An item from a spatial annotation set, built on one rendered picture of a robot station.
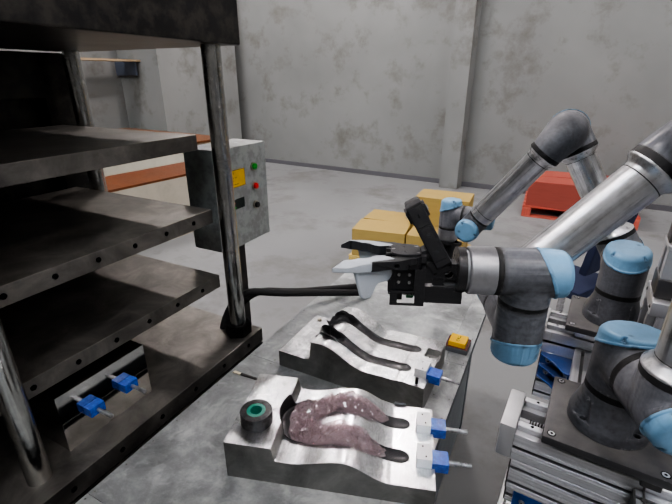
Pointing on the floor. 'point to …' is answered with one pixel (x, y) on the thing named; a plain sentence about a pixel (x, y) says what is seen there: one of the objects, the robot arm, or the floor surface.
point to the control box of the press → (251, 153)
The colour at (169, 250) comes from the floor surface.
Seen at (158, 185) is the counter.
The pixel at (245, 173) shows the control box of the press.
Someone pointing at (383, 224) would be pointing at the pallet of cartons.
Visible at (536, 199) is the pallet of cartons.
